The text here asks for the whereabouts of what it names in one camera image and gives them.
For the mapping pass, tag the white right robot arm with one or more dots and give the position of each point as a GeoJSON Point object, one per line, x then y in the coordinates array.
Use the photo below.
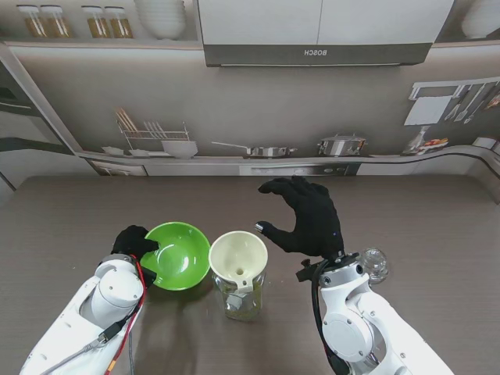
{"type": "Point", "coordinates": [367, 320]}

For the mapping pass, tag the green mung beans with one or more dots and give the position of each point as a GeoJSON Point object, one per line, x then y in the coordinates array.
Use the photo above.
{"type": "Point", "coordinates": [252, 302]}

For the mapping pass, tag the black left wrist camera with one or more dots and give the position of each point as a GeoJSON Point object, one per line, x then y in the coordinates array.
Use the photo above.
{"type": "Point", "coordinates": [149, 275]}

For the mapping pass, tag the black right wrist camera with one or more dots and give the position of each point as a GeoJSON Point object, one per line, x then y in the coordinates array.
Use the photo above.
{"type": "Point", "coordinates": [305, 271]}

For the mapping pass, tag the cream plastic funnel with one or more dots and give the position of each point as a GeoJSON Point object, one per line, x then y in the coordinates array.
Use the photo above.
{"type": "Point", "coordinates": [234, 250]}

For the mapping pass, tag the bright green plastic bowl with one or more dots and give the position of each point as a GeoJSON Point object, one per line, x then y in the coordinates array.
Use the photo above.
{"type": "Point", "coordinates": [179, 258]}

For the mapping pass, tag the clear glass jar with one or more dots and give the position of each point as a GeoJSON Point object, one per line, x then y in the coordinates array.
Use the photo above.
{"type": "Point", "coordinates": [242, 308]}

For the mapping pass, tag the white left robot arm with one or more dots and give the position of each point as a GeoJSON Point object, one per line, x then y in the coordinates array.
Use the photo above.
{"type": "Point", "coordinates": [82, 324]}

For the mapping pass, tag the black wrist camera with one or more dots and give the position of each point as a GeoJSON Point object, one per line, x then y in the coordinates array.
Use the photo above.
{"type": "Point", "coordinates": [149, 275]}
{"type": "Point", "coordinates": [305, 271]}

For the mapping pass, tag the printed kitchen backdrop poster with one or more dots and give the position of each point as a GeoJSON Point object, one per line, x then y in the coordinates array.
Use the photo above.
{"type": "Point", "coordinates": [273, 109]}

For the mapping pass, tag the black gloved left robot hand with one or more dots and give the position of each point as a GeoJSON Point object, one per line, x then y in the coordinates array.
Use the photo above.
{"type": "Point", "coordinates": [131, 242]}

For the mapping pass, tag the clear glass jar lid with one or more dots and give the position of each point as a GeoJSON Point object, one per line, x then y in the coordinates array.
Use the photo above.
{"type": "Point", "coordinates": [377, 265]}

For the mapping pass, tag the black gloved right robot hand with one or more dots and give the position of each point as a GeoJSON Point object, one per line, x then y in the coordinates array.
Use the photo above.
{"type": "Point", "coordinates": [312, 222]}

